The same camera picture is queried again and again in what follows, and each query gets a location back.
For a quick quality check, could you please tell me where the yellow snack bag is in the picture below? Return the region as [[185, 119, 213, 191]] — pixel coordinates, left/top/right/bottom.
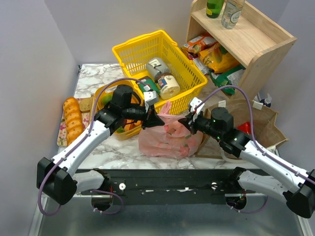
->
[[198, 43, 240, 74]]

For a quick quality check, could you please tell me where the small yellow plastic bin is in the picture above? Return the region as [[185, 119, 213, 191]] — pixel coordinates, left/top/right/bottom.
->
[[94, 80, 144, 141]]

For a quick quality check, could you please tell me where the wooden shelf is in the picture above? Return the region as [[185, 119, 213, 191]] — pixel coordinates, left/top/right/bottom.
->
[[187, 0, 297, 99]]

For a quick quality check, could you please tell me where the green glass bottle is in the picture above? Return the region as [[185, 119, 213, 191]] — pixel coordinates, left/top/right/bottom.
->
[[206, 0, 224, 18]]

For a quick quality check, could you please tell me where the brown burlap tote bag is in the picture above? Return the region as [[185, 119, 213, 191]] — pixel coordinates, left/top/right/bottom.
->
[[195, 99, 288, 162]]

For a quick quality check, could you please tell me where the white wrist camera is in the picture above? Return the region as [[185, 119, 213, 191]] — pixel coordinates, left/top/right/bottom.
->
[[143, 85, 159, 106], [188, 97, 204, 122]]

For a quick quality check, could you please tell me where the pink plastic grocery bag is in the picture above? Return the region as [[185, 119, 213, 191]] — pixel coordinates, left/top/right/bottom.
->
[[138, 101, 203, 159]]

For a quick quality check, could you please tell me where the braided toy bread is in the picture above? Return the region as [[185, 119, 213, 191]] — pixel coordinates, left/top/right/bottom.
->
[[123, 97, 141, 132]]

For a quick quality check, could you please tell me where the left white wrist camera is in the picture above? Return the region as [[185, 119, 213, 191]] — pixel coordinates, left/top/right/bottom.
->
[[143, 85, 159, 106]]

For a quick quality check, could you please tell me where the orange snack packet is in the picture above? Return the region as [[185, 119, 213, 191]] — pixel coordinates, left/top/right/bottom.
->
[[181, 33, 217, 54]]

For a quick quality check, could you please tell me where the clear water bottle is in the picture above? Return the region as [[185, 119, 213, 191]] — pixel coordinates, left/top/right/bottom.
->
[[221, 0, 245, 29]]

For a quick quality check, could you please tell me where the large yellow shopping basket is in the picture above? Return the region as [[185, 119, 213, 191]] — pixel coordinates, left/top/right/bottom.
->
[[112, 30, 208, 115]]

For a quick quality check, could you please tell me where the green toilet paper roll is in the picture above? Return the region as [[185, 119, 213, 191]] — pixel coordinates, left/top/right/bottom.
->
[[137, 76, 160, 95]]

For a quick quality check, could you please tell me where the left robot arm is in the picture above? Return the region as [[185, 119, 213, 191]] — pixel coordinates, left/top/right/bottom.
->
[[36, 85, 164, 205]]

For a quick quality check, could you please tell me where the silver snack packet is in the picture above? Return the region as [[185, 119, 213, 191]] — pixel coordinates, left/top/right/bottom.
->
[[187, 52, 209, 75]]

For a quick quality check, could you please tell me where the toy bread slice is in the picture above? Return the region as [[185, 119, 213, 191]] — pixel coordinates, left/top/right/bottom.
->
[[79, 94, 95, 123]]

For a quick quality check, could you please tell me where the red snack bag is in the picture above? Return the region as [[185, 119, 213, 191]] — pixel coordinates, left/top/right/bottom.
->
[[237, 121, 252, 135]]

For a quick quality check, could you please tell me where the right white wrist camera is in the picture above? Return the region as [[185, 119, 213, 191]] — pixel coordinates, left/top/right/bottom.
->
[[188, 97, 204, 122]]

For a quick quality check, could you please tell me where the green snack bag lower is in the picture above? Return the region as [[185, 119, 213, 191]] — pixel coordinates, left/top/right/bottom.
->
[[209, 65, 246, 87]]

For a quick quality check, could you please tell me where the long toy baguette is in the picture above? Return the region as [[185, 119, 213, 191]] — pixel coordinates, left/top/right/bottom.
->
[[63, 97, 84, 146]]

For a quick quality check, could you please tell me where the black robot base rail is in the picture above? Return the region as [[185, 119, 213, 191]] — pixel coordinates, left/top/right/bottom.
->
[[50, 169, 271, 206]]

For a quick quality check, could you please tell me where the toy mango green yellow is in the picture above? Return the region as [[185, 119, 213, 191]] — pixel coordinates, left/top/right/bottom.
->
[[101, 94, 112, 106]]

